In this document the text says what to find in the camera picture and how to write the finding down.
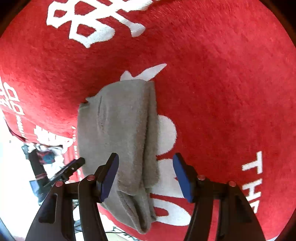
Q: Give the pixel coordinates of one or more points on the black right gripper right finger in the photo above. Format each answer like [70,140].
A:
[236,219]

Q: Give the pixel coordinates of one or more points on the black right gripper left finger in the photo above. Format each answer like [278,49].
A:
[54,220]

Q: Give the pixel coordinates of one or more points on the grey fleece small garment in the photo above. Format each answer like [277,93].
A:
[122,118]

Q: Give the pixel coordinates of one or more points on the red blanket with white print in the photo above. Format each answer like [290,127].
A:
[224,74]

